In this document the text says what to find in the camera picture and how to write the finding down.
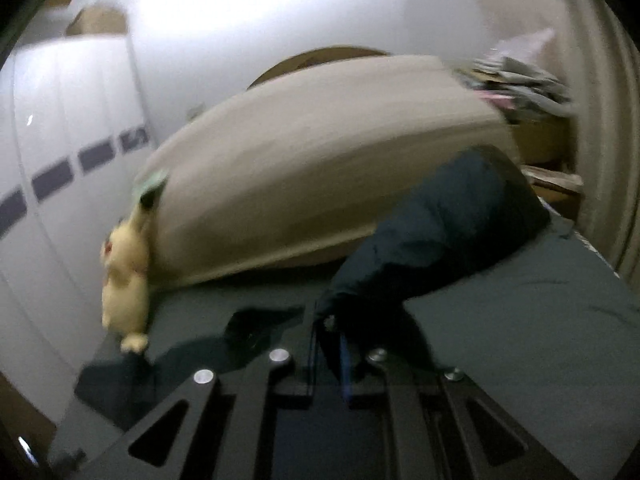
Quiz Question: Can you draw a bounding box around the beige pleated curtain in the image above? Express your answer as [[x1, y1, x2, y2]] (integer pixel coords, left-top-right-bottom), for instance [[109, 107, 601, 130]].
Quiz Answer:
[[563, 0, 639, 286]]

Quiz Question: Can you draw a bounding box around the wooden bedside shelf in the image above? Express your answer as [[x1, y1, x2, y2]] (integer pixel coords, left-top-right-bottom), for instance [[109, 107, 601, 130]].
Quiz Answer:
[[509, 115, 584, 220]]

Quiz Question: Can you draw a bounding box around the pile of papers and bags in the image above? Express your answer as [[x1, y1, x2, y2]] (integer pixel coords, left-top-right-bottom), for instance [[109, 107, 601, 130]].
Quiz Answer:
[[454, 27, 575, 122]]

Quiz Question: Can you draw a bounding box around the grey bed sheet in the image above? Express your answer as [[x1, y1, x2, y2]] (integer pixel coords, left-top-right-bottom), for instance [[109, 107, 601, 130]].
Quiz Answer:
[[50, 207, 639, 479]]

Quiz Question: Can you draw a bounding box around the yellow Pikachu plush toy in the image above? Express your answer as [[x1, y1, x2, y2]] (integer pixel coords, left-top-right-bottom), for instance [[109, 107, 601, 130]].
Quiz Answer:
[[100, 190, 158, 354]]

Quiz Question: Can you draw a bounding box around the brown wooden headboard arch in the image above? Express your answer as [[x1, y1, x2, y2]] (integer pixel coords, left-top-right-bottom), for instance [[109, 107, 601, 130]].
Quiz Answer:
[[248, 46, 390, 89]]

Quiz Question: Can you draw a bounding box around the dark navy puffer jacket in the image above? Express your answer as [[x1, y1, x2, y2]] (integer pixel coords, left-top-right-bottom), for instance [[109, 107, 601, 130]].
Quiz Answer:
[[72, 144, 552, 430]]

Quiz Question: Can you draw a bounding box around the beige upholstered headboard cushion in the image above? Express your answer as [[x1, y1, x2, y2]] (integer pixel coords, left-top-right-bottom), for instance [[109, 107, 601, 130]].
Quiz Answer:
[[138, 55, 520, 289]]

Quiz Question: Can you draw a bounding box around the white wardrobe with dark handles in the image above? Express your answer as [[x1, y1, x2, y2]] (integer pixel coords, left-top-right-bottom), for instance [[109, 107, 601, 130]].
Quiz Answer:
[[1, 36, 154, 422]]

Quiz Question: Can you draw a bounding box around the green plastic wrapper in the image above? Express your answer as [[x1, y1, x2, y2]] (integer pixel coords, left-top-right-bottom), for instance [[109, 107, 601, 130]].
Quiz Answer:
[[132, 170, 168, 200]]

